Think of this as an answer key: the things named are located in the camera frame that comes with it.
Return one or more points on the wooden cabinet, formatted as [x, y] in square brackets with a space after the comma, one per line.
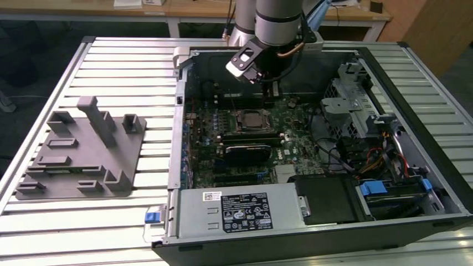
[436, 33]

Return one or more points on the blue expansion slot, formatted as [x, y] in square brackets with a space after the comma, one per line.
[263, 175]

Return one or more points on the grey parts rack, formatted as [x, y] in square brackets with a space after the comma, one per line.
[111, 160]

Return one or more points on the small black box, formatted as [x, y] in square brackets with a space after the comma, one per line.
[378, 7]

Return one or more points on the grey stand foot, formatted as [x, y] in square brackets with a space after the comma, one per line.
[7, 104]

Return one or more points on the black RAM slot row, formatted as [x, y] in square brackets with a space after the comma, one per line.
[240, 101]
[251, 138]

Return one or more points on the black open PC case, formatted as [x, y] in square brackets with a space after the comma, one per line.
[296, 249]

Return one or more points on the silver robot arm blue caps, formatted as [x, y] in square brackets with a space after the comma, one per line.
[278, 22]

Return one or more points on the green RAM stick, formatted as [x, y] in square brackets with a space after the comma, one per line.
[63, 169]

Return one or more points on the metal drive cage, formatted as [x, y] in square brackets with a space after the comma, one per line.
[347, 91]

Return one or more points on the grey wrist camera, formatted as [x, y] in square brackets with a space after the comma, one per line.
[314, 41]

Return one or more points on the wooden desk white frame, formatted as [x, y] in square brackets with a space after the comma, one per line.
[122, 12]

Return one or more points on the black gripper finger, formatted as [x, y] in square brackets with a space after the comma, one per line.
[266, 94]
[276, 88]

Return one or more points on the CPU socket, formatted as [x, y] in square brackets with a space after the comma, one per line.
[238, 130]

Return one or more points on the black expansion slot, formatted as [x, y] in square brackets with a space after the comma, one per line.
[236, 180]

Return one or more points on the hard disk in blue carrier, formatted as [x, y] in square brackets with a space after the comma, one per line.
[374, 189]

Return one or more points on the silver chipset heatsink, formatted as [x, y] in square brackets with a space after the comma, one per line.
[286, 174]

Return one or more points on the silver power supply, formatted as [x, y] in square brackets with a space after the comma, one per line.
[196, 210]

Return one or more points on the green motherboard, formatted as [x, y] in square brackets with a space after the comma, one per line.
[307, 158]

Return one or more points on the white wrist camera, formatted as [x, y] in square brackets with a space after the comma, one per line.
[244, 66]

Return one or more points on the white box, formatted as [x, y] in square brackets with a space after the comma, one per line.
[154, 2]
[127, 3]

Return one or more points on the black plastic shroud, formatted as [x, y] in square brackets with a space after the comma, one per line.
[326, 199]

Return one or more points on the black graphics card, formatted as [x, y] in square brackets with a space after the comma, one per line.
[247, 156]

